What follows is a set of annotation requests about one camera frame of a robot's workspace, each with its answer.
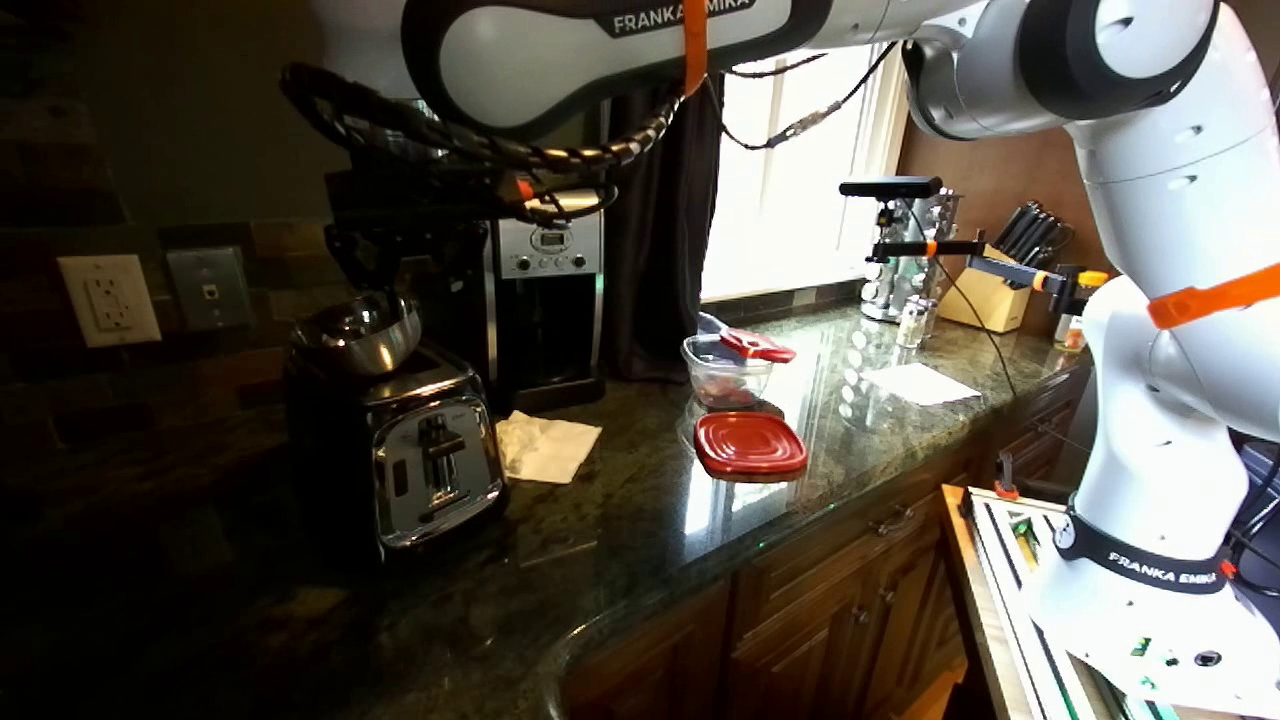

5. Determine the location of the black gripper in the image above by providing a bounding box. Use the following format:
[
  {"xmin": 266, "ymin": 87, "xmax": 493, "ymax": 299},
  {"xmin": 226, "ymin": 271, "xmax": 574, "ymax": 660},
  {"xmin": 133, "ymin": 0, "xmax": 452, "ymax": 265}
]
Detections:
[{"xmin": 328, "ymin": 163, "xmax": 497, "ymax": 288}]

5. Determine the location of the small shiny metal bowl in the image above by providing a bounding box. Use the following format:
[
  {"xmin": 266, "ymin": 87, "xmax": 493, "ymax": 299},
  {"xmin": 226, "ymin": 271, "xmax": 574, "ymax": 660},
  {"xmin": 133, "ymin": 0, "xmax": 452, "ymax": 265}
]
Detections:
[{"xmin": 294, "ymin": 288, "xmax": 428, "ymax": 381}]

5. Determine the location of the wooden counter base cabinet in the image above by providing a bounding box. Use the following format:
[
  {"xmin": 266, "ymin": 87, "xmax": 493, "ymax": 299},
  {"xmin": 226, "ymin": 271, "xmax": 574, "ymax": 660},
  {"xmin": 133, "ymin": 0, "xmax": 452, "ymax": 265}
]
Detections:
[{"xmin": 553, "ymin": 375, "xmax": 1090, "ymax": 720}]

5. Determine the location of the black chrome coffee maker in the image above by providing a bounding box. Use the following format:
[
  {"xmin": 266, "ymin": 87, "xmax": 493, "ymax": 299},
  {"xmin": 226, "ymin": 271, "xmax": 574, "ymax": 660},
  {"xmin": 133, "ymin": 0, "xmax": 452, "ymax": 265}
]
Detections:
[{"xmin": 452, "ymin": 195, "xmax": 612, "ymax": 419}]

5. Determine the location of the black chrome toaster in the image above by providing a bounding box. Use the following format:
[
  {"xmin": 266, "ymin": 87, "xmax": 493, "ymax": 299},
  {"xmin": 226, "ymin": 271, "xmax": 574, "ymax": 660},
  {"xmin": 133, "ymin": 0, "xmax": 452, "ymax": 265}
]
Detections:
[{"xmin": 279, "ymin": 316, "xmax": 510, "ymax": 567}]

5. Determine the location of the dark curtain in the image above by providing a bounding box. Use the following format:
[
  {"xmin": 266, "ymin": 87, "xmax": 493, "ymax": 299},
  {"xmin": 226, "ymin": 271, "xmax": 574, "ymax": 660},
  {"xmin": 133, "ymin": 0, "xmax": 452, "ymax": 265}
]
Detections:
[{"xmin": 599, "ymin": 77, "xmax": 728, "ymax": 389}]

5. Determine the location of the tan cloth napkin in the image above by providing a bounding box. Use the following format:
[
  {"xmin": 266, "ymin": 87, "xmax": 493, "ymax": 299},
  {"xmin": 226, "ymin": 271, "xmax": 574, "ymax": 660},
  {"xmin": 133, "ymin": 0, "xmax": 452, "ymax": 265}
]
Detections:
[{"xmin": 493, "ymin": 408, "xmax": 607, "ymax": 487}]

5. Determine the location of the clear container with red lid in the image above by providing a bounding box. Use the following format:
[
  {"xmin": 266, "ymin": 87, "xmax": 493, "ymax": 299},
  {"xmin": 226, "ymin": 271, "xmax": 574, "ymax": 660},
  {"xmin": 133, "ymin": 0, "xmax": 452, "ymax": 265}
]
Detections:
[{"xmin": 681, "ymin": 308, "xmax": 800, "ymax": 414}]

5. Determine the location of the large bright window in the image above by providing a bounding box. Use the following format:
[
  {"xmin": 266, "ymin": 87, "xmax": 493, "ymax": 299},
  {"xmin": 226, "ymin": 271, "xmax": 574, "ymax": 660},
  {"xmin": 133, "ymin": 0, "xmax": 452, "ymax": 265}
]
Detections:
[{"xmin": 698, "ymin": 38, "xmax": 921, "ymax": 308}]

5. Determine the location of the loose red plastic lid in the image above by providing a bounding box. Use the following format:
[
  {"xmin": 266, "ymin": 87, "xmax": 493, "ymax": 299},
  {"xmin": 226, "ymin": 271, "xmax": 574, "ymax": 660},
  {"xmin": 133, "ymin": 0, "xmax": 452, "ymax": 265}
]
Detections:
[{"xmin": 688, "ymin": 402, "xmax": 816, "ymax": 482}]

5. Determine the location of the chrome countertop fixture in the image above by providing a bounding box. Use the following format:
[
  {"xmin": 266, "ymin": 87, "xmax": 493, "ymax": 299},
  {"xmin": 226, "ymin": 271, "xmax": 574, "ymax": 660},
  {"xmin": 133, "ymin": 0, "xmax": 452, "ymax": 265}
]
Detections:
[{"xmin": 854, "ymin": 189, "xmax": 962, "ymax": 330}]

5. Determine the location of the tan wooden knife block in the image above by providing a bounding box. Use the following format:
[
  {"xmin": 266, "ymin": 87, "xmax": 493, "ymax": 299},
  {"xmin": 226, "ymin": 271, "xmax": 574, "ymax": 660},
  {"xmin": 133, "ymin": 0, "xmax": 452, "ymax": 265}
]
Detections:
[{"xmin": 928, "ymin": 195, "xmax": 1071, "ymax": 338}]

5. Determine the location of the yellow capped bottle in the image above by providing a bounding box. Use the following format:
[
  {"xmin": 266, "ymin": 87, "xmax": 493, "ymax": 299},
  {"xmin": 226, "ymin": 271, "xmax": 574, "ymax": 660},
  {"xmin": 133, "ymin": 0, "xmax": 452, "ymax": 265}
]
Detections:
[{"xmin": 1055, "ymin": 269, "xmax": 1112, "ymax": 352}]

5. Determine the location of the white robot mounting table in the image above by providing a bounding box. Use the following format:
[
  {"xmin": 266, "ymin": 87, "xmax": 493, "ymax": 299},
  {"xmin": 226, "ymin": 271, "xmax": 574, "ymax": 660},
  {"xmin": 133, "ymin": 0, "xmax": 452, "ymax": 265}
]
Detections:
[{"xmin": 934, "ymin": 480, "xmax": 1280, "ymax": 720}]

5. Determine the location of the black braided cable bundle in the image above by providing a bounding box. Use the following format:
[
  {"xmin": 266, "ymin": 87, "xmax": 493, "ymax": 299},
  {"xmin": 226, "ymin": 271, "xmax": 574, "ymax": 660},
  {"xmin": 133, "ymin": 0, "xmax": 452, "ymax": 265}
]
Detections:
[{"xmin": 277, "ymin": 60, "xmax": 698, "ymax": 209}]

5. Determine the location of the grey wall switch plate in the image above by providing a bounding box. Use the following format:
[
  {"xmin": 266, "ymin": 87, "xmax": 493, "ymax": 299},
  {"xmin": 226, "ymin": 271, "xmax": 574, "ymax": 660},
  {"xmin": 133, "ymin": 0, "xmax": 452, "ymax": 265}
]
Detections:
[{"xmin": 165, "ymin": 239, "xmax": 258, "ymax": 335}]

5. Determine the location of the white wall power outlet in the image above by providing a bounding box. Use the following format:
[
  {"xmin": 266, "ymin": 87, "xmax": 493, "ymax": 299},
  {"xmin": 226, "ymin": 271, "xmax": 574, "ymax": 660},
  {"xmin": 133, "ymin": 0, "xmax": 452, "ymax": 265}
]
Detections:
[{"xmin": 50, "ymin": 246, "xmax": 169, "ymax": 352}]

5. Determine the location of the orange strap on forearm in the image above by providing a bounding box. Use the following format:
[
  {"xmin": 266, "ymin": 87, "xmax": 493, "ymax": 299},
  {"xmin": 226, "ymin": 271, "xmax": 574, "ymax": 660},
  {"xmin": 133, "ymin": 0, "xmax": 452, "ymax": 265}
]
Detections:
[{"xmin": 677, "ymin": 0, "xmax": 717, "ymax": 100}]

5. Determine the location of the black stereo camera bar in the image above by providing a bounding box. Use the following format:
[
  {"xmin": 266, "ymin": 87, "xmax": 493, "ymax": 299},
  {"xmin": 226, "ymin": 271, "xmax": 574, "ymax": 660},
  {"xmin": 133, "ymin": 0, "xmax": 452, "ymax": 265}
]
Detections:
[{"xmin": 837, "ymin": 170, "xmax": 948, "ymax": 204}]

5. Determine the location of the orange strap on lower link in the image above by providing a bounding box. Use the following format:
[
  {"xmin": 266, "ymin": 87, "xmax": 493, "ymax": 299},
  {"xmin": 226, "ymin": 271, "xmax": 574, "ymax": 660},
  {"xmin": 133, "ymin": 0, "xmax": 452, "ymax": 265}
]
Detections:
[{"xmin": 1142, "ymin": 260, "xmax": 1280, "ymax": 335}]

